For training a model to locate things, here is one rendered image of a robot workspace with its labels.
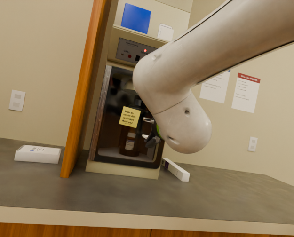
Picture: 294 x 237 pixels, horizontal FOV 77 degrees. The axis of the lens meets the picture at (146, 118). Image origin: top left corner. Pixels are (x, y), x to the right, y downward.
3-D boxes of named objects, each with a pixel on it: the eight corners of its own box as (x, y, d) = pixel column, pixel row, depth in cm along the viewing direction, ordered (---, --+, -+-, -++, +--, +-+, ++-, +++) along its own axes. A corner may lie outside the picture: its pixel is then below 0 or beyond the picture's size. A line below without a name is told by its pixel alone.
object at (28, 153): (21, 153, 83) (23, 144, 83) (59, 156, 90) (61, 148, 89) (13, 161, 72) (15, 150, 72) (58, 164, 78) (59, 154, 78)
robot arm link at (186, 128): (190, 170, 36) (231, 139, 38) (158, 117, 34) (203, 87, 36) (166, 153, 50) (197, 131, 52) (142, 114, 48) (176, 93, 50)
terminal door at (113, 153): (89, 160, 76) (107, 65, 75) (158, 169, 82) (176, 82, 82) (89, 160, 75) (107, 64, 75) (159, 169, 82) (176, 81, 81)
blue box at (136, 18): (118, 37, 75) (122, 15, 75) (141, 43, 78) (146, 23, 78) (120, 26, 66) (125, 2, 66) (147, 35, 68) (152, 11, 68)
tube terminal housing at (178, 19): (89, 156, 100) (115, 17, 100) (145, 163, 108) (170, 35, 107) (84, 171, 76) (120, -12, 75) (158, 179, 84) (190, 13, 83)
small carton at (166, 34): (157, 46, 77) (160, 32, 77) (169, 49, 78) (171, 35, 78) (158, 42, 72) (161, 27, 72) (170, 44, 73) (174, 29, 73)
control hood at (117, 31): (106, 59, 76) (110, 35, 75) (178, 78, 83) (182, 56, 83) (107, 51, 64) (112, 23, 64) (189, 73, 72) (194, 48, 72)
